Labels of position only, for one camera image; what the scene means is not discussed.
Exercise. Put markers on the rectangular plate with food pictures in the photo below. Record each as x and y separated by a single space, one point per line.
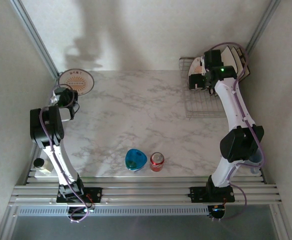
246 71

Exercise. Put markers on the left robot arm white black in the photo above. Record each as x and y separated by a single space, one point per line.
67 172

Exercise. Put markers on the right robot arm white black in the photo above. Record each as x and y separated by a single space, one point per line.
232 107

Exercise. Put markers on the glass bottle black cap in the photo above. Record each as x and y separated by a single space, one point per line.
38 163

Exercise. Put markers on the blue plastic cup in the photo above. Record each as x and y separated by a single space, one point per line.
256 160

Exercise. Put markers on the blue triangular container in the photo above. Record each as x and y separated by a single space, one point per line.
136 160

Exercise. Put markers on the red soda can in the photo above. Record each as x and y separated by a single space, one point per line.
157 162

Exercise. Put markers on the black controller box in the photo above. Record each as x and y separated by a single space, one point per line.
217 212
73 211

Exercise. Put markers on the aluminium corner post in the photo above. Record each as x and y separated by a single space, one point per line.
33 33
264 20

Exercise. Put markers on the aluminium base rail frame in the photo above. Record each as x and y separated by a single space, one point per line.
146 192

